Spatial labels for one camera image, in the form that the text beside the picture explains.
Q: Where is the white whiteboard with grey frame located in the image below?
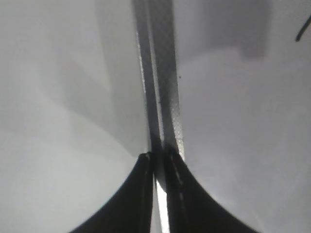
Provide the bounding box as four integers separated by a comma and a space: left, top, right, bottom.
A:
133, 0, 311, 233

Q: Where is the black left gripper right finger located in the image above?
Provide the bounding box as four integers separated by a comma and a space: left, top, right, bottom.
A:
164, 147, 256, 233

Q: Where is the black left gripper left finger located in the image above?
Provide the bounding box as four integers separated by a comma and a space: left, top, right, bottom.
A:
72, 152, 154, 233

